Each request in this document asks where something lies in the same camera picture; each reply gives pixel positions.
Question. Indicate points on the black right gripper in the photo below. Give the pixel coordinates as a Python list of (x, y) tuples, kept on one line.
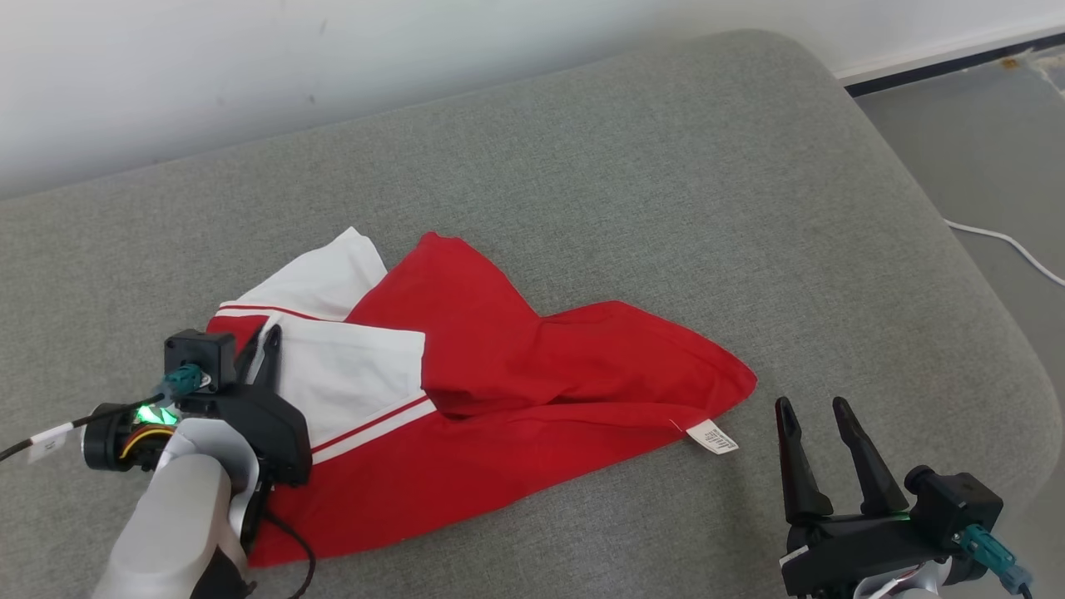
[(857, 549)]

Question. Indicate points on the red jersey with large 23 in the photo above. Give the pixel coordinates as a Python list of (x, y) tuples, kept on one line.
[(516, 366)]

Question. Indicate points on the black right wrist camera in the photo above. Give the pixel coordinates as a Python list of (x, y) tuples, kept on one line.
[(957, 503)]

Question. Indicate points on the black baseboard strip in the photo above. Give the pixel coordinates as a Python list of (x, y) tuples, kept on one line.
[(932, 71)]

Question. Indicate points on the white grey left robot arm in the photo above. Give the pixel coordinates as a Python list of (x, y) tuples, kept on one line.
[(179, 516)]

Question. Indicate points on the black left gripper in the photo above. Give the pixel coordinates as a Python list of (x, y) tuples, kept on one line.
[(274, 433)]

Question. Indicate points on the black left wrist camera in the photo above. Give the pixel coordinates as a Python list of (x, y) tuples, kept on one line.
[(200, 353)]

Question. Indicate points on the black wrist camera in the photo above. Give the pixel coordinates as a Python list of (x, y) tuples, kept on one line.
[(200, 353), (957, 503)]

